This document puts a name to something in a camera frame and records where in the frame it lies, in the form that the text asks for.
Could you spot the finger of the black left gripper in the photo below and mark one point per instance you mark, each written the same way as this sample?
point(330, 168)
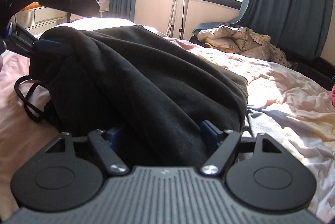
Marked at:
point(51, 48)

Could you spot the white drawer dresser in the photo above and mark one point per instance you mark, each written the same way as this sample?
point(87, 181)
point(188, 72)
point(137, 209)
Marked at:
point(39, 16)

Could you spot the black fleece garment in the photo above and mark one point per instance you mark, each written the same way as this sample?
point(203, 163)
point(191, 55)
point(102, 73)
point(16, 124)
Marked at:
point(153, 91)

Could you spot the pink fluffy garment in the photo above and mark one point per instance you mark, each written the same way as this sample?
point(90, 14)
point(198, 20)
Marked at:
point(333, 96)

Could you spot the beige puffer jacket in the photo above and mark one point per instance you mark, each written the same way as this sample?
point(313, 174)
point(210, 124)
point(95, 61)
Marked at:
point(243, 41)

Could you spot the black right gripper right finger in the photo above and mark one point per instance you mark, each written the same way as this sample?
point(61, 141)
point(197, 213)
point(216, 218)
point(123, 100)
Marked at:
point(222, 146)

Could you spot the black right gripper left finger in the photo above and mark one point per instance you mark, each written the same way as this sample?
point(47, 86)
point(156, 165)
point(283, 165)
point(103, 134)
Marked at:
point(104, 144)

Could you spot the right teal curtain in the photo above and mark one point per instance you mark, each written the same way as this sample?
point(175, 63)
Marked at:
point(282, 1)

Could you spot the black side sofa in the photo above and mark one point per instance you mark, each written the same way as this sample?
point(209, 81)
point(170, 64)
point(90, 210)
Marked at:
point(318, 70)

